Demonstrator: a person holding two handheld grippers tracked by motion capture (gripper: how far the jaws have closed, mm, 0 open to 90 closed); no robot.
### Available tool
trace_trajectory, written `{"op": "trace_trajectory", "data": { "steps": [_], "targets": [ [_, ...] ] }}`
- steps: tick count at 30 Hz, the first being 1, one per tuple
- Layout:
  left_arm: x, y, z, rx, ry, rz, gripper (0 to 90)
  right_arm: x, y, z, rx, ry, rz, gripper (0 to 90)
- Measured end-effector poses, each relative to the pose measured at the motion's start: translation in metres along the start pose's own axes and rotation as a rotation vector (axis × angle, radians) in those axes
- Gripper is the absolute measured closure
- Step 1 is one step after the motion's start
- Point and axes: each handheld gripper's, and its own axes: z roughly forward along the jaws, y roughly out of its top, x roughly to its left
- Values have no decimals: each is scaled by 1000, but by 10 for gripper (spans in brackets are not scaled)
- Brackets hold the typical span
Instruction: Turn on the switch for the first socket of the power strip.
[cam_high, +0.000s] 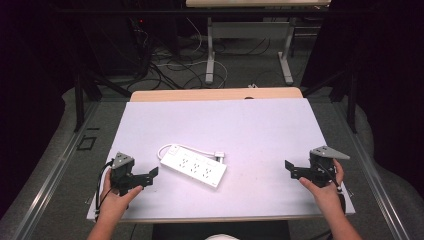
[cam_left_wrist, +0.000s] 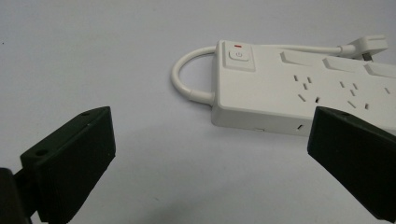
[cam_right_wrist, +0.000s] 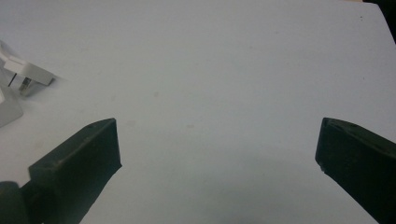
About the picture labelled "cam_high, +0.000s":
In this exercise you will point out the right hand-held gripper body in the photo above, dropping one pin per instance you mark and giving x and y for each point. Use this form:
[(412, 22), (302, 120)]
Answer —
[(321, 168)]

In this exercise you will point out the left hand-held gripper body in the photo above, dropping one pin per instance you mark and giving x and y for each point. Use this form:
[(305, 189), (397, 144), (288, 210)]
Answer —
[(121, 173)]

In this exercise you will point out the white power strip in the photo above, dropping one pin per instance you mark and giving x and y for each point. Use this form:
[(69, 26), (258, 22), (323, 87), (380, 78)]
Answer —
[(195, 168)]

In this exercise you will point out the person's right hand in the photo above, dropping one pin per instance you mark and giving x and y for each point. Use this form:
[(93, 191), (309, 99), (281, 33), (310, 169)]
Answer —
[(328, 200)]

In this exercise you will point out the person's left hand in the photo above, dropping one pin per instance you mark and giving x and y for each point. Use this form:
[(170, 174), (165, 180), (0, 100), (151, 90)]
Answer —
[(111, 206)]

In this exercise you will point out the person's dark lap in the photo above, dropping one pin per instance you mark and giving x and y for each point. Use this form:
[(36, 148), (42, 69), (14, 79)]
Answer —
[(186, 230)]

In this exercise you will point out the white table mat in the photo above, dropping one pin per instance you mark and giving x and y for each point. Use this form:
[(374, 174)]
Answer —
[(233, 126)]

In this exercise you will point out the black metal stand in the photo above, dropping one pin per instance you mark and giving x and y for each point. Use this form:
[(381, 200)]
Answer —
[(80, 100), (351, 100)]

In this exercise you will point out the wooden table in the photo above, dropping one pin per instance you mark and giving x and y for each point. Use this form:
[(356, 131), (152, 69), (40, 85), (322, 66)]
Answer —
[(213, 94)]

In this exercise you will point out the dark curtain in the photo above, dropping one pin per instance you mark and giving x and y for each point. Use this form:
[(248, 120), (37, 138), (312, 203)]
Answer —
[(390, 76), (30, 83)]

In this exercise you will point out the dark computer tower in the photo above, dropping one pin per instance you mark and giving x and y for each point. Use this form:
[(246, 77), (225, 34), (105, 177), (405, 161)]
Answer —
[(113, 43)]

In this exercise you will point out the white-legged desk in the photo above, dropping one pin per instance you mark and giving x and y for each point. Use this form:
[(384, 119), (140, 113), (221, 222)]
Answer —
[(246, 30)]

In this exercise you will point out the aluminium floor rail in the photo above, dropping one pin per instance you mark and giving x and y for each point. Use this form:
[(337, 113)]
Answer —
[(373, 173), (50, 173)]

